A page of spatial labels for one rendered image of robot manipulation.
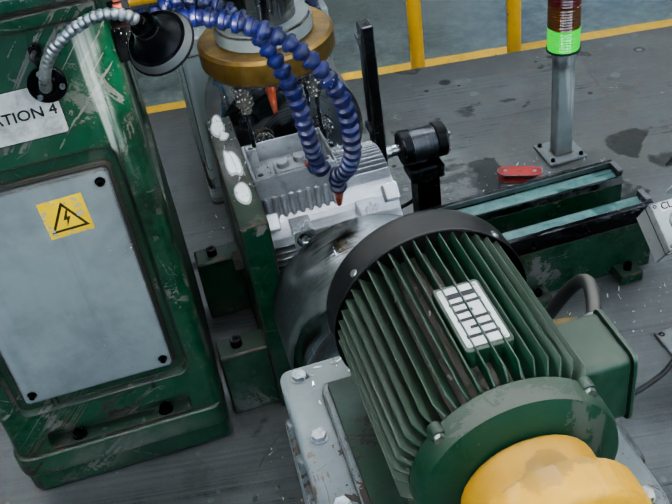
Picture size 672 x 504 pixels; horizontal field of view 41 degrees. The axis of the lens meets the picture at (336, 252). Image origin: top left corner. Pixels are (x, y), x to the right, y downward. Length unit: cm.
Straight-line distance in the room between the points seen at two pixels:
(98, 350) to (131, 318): 7
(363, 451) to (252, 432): 55
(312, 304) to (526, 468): 48
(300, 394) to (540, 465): 35
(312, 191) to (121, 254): 31
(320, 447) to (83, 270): 42
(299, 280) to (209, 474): 38
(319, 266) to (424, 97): 107
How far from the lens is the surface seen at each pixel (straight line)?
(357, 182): 132
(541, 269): 150
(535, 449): 64
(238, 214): 120
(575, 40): 174
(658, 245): 127
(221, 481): 134
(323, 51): 117
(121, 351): 123
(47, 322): 119
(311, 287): 107
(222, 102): 153
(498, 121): 199
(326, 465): 86
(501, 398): 64
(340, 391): 90
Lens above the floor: 183
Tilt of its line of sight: 38 degrees down
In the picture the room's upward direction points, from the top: 9 degrees counter-clockwise
